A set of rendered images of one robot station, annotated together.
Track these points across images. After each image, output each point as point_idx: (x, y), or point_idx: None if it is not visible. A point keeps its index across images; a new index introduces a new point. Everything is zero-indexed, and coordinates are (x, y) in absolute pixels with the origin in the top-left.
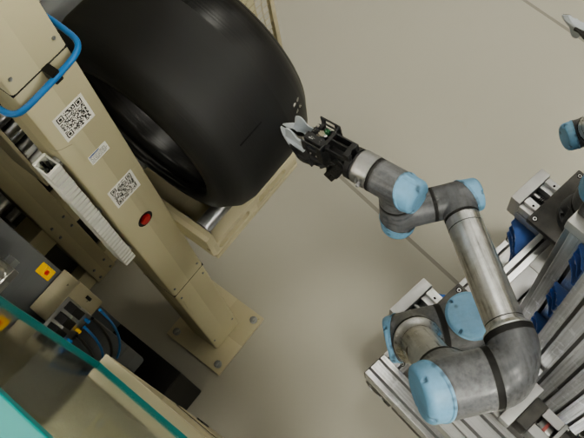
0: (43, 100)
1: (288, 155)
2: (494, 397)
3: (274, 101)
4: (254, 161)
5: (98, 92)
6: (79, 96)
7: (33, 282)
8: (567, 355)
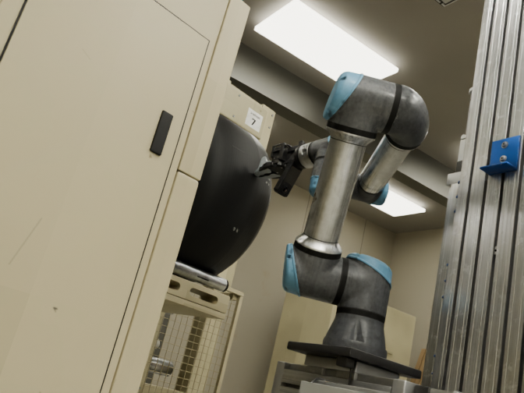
0: None
1: (245, 215)
2: (392, 83)
3: (258, 159)
4: (233, 163)
5: None
6: None
7: None
8: (469, 327)
